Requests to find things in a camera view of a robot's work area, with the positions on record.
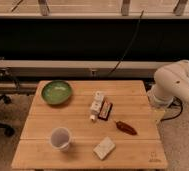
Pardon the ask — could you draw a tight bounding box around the dried red pepper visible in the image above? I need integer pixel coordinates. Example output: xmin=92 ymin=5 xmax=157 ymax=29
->
xmin=116 ymin=121 xmax=137 ymax=135

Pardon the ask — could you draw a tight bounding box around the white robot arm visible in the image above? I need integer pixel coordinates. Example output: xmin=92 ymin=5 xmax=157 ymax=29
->
xmin=147 ymin=60 xmax=189 ymax=108

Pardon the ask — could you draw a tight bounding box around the green ceramic bowl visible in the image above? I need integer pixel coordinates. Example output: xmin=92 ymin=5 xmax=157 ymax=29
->
xmin=41 ymin=80 xmax=72 ymax=105

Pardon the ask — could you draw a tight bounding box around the white tube bottle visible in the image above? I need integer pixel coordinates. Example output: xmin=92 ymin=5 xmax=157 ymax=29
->
xmin=90 ymin=91 xmax=105 ymax=122

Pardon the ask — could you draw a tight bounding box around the dark red chocolate bar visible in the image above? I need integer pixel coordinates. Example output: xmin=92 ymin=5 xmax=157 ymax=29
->
xmin=98 ymin=101 xmax=113 ymax=121

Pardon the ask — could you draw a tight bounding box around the wooden folding table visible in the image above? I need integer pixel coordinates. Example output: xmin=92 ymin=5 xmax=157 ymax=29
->
xmin=12 ymin=80 xmax=167 ymax=170

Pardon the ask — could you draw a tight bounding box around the white plastic cup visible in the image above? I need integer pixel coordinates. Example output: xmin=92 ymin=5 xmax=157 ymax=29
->
xmin=49 ymin=127 xmax=71 ymax=152

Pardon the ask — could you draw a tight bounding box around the black hanging cable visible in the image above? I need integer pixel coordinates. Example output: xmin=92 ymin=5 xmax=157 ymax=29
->
xmin=106 ymin=9 xmax=145 ymax=78

